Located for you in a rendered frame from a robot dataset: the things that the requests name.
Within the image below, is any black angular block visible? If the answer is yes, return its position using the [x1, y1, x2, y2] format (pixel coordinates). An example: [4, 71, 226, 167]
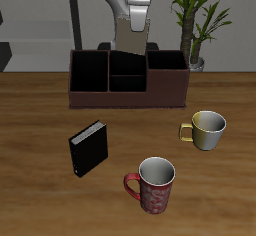
[0, 41, 13, 73]

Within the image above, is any dark brown desk caddy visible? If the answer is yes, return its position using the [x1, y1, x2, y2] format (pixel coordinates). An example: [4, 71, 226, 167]
[68, 48, 191, 110]

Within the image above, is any green pot plant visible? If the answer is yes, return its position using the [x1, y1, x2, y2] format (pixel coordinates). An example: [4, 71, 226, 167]
[169, 0, 237, 65]

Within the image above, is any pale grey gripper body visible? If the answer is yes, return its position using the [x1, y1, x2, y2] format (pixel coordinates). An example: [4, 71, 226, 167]
[115, 14, 150, 57]

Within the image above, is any white shelf unit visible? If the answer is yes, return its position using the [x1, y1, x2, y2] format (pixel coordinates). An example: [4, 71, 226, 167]
[0, 0, 76, 73]

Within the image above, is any yellow and white mug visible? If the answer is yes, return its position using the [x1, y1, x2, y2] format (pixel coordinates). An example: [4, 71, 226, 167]
[178, 110, 228, 152]

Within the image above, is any red patterned mug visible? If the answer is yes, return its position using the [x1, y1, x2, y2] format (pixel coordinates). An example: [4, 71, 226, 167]
[123, 156, 177, 215]

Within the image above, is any dark vertical post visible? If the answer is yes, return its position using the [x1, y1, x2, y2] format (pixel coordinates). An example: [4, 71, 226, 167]
[67, 0, 83, 51]

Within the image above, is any white plant pot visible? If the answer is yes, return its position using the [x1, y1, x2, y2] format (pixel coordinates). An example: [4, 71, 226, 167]
[188, 56, 205, 73]

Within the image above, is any black book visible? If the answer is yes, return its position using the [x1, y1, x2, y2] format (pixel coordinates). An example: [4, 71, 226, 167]
[68, 119, 109, 179]

